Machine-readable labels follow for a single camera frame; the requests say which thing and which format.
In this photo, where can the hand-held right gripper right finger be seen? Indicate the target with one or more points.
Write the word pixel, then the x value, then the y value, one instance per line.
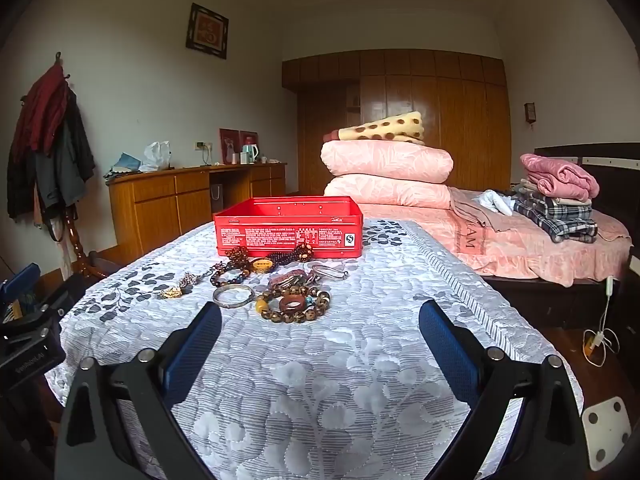
pixel 447 350

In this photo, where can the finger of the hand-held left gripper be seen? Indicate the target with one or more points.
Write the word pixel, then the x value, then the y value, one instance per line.
pixel 62 294
pixel 21 285

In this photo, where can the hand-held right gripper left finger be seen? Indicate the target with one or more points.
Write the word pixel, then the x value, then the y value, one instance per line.
pixel 195 350

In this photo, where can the red plastic box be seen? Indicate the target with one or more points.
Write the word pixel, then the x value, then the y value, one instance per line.
pixel 287 227

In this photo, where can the wooden coat rack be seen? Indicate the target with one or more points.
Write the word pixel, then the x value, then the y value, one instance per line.
pixel 77 245

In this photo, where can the silver bangle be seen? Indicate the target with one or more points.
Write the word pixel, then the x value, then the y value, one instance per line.
pixel 235 302

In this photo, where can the brown lettered blanket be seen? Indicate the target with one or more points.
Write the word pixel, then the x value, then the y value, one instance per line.
pixel 472 232

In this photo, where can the pink bed sheet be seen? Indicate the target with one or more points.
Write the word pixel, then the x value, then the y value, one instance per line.
pixel 525 255

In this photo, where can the dark hanging jackets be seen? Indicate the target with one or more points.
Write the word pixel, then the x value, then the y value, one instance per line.
pixel 65 170

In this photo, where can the white grey quilted bedspread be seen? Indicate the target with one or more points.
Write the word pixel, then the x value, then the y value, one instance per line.
pixel 325 375

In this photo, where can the wooden desk cabinet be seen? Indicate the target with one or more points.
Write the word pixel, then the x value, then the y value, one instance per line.
pixel 155 200

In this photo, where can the clear bangle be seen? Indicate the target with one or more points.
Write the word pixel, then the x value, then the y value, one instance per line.
pixel 327 267

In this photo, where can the grey gift bag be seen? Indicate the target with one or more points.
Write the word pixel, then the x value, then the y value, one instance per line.
pixel 216 199

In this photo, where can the white cloth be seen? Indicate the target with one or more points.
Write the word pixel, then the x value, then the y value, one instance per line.
pixel 492 202

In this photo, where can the white plastic bag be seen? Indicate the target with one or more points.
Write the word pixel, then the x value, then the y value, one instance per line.
pixel 156 157

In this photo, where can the folded pink quilt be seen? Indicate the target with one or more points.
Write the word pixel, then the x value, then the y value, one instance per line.
pixel 385 191
pixel 385 160

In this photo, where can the plaid folded clothes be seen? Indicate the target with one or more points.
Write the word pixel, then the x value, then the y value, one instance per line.
pixel 555 215

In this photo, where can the beige folded garment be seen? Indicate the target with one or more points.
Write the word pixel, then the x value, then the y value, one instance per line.
pixel 530 191

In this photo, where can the white perforated panel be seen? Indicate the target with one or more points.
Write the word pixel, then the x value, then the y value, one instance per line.
pixel 607 435

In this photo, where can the red scarf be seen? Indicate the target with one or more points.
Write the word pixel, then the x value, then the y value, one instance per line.
pixel 42 105

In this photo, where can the green white kettle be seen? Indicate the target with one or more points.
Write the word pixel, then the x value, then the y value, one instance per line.
pixel 250 155

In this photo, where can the pink folded garment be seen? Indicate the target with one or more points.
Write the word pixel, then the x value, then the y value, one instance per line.
pixel 560 175

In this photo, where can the yellow brown spotted blanket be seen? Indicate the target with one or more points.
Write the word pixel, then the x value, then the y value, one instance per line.
pixel 390 125

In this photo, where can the wooden wardrobe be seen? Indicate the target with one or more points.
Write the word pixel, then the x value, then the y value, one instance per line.
pixel 450 110

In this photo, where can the wall socket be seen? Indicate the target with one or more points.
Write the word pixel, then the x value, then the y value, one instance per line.
pixel 202 145

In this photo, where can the red photo frame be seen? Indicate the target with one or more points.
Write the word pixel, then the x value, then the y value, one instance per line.
pixel 248 139
pixel 228 144

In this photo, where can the framed wall picture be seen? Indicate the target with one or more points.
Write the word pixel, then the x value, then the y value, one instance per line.
pixel 207 31

